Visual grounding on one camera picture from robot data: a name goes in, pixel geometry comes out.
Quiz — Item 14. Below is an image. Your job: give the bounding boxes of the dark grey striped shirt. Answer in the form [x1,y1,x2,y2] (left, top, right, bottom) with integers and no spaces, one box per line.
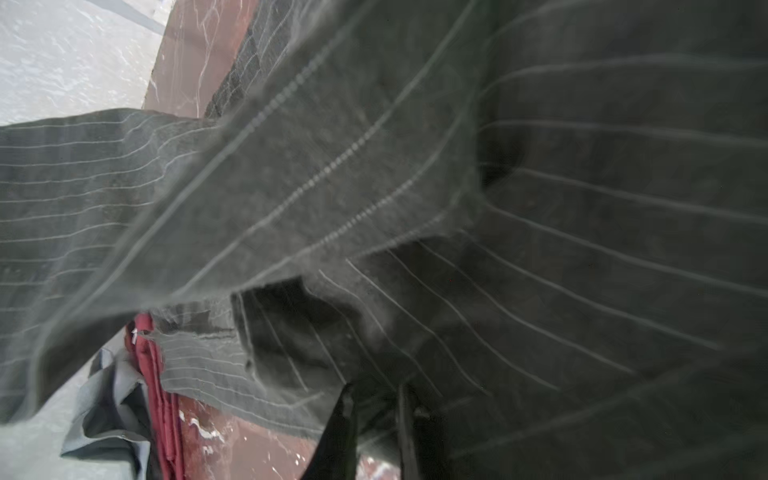
[1,1,767,479]

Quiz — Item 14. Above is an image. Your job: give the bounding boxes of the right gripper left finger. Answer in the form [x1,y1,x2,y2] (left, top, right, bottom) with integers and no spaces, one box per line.
[301,383,358,480]

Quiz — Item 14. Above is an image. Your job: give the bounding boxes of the light grey folded shirt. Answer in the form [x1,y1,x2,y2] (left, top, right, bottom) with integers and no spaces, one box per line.
[60,348,164,479]

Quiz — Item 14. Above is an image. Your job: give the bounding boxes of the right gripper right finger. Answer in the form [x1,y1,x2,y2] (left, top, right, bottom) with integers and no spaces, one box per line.
[396,383,450,480]

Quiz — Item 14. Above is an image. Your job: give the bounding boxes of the maroon folded shirt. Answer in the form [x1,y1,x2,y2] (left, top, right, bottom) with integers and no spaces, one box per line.
[125,313,185,480]

